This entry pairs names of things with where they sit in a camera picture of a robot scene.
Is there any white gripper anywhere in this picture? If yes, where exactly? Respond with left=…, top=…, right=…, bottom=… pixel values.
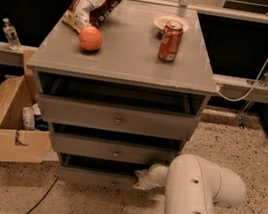
left=133, top=164, right=165, bottom=191

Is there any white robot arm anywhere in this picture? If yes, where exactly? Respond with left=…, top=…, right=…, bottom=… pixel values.
left=135, top=154, right=246, bottom=214

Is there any grey top drawer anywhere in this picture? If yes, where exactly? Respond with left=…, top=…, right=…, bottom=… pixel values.
left=37, top=93, right=200, bottom=141

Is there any grey drawer cabinet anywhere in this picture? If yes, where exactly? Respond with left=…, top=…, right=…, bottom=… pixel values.
left=11, top=0, right=232, bottom=192

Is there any grey middle drawer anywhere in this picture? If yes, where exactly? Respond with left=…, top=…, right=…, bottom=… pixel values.
left=49, top=132, right=178, bottom=165

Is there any open cardboard box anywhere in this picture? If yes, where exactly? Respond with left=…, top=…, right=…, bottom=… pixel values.
left=0, top=44, right=75, bottom=172

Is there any can inside cardboard box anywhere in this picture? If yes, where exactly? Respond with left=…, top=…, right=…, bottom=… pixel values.
left=22, top=107, right=36, bottom=131

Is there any red soda can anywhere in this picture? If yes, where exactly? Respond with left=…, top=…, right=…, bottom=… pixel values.
left=157, top=21, right=184, bottom=62

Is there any orange ball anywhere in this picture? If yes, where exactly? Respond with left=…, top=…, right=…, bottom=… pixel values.
left=78, top=26, right=103, bottom=52

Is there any small white bowl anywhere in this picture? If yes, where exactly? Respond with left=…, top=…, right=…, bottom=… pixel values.
left=153, top=14, right=189, bottom=31

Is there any brown chip bag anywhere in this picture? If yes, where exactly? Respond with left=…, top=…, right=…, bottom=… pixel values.
left=62, top=0, right=122, bottom=33

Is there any clear water bottle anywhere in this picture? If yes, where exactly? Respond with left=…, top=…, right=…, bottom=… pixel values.
left=3, top=18, right=21, bottom=51

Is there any black floor cable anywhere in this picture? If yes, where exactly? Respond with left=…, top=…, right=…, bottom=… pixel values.
left=21, top=172, right=60, bottom=214

